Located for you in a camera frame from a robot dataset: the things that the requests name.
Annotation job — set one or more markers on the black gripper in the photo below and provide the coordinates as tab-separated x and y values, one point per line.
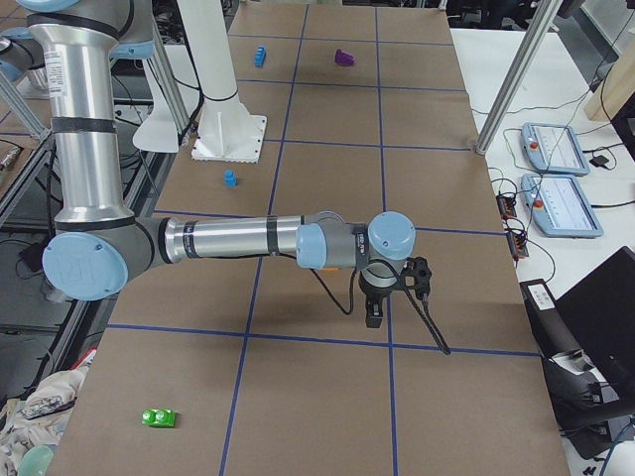
372	294

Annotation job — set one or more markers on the purple trapezoid block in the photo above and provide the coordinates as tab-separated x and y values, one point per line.
344	58

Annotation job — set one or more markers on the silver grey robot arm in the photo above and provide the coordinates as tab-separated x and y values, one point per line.
100	244

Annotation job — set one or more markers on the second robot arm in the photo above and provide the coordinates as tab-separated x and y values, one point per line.
23	63

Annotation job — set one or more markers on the lower orange relay board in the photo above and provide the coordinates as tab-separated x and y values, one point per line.
517	245

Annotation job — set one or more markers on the orange relay board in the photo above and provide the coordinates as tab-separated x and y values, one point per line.
506	205
517	245

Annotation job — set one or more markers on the upper orange relay board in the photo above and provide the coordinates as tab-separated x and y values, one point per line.
506	205

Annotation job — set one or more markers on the small blue toy block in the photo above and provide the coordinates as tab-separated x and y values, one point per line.
230	178

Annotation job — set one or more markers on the lower teach pendant tablet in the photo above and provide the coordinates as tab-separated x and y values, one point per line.
558	206

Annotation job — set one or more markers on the teach pendant tablet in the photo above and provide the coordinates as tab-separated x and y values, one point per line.
552	148
558	206

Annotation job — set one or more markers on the black laptop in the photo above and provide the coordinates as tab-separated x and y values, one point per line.
599	313

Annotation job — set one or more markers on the upper teach pendant tablet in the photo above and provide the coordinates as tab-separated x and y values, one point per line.
552	148

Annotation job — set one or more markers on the green toy brick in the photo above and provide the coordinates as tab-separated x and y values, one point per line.
159	418

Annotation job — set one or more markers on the long blue toy brick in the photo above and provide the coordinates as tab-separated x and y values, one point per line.
260	56

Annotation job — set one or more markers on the patterned cloth bag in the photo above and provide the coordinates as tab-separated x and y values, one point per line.
40	419

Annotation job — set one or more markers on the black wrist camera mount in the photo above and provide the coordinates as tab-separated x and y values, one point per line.
416	276

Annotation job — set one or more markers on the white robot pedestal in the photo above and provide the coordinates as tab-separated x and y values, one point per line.
226	130

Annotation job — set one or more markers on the aluminium frame post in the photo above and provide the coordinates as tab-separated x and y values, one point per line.
532	40

